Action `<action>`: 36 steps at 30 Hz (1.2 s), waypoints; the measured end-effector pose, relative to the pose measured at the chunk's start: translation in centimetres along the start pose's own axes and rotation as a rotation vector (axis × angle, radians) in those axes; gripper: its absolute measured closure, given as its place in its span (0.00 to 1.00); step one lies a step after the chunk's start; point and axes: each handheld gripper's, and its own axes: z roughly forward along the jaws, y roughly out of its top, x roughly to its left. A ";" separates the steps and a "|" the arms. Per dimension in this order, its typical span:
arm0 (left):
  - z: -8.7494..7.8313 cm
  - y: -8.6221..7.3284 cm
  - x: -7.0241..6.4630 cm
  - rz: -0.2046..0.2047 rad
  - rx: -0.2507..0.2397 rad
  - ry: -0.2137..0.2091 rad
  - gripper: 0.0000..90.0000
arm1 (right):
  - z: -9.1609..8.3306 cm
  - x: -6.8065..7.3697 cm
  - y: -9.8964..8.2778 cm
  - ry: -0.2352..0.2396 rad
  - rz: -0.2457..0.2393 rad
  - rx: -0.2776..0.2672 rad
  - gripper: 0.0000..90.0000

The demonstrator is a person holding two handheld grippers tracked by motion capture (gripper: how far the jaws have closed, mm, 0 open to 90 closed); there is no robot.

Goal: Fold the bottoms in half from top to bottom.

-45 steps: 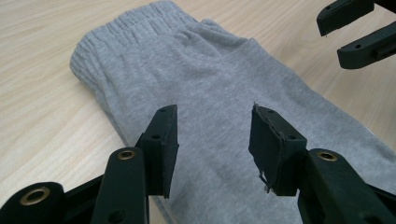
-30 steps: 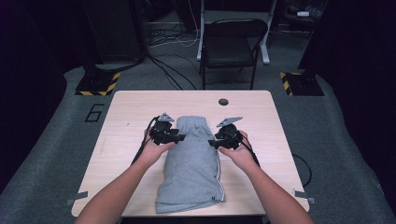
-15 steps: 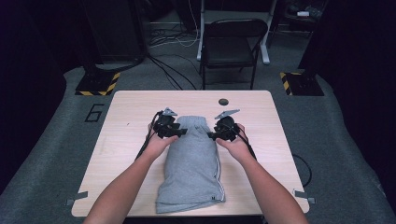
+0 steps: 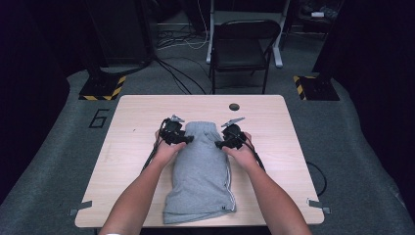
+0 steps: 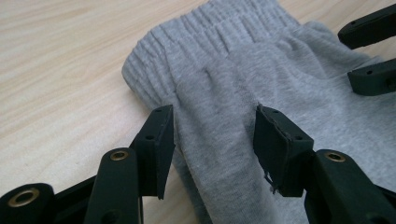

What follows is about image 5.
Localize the grey sweatpants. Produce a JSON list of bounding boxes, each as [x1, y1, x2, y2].
[[120, 0, 396, 224]]

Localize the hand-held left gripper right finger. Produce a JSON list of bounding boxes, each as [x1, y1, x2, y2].
[[252, 104, 316, 198]]

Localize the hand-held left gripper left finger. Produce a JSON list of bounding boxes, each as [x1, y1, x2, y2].
[[130, 104, 177, 201]]

